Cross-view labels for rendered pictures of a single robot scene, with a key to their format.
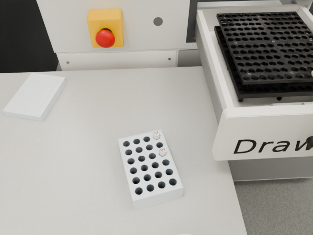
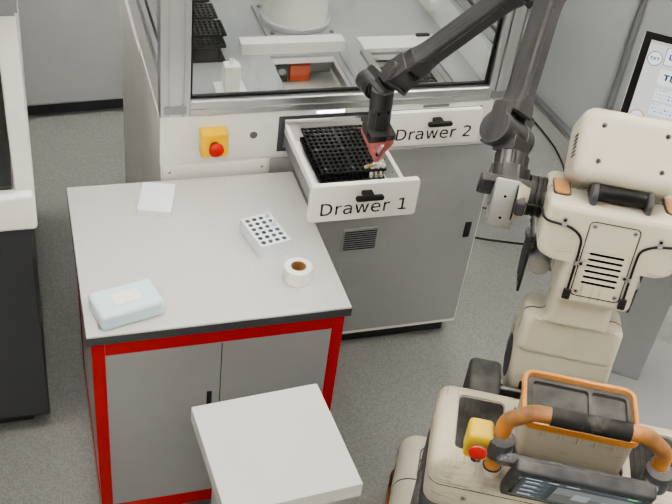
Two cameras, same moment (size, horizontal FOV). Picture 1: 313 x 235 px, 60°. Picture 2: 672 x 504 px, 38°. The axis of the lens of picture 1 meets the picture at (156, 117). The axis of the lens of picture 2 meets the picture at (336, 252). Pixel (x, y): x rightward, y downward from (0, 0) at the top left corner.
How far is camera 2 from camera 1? 2.04 m
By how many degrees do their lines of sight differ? 17
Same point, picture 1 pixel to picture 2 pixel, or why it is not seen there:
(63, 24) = (175, 139)
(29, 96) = (153, 199)
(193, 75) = (284, 179)
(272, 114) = (336, 185)
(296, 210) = (426, 362)
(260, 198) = (379, 355)
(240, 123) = (320, 192)
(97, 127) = (216, 218)
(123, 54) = (220, 163)
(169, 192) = (283, 243)
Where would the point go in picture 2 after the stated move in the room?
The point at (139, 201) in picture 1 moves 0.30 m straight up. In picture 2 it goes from (264, 248) to (273, 146)
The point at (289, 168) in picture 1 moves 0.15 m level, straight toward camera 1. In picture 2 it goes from (408, 304) to (387, 329)
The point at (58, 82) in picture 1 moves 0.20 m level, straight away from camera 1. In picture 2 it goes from (171, 188) to (133, 152)
